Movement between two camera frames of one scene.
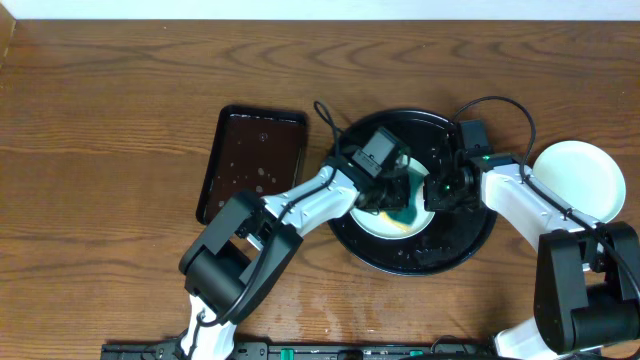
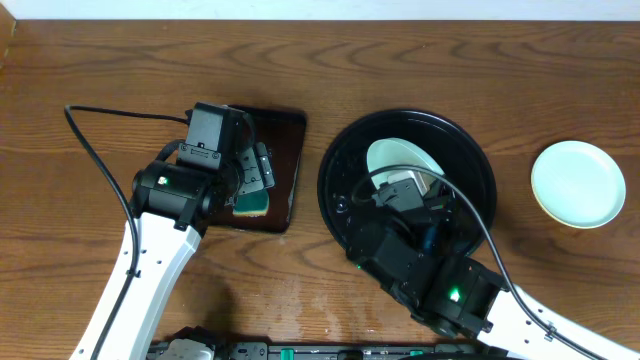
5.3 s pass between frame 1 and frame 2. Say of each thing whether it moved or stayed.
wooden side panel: stayed
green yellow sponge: moved
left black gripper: moved
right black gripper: moved
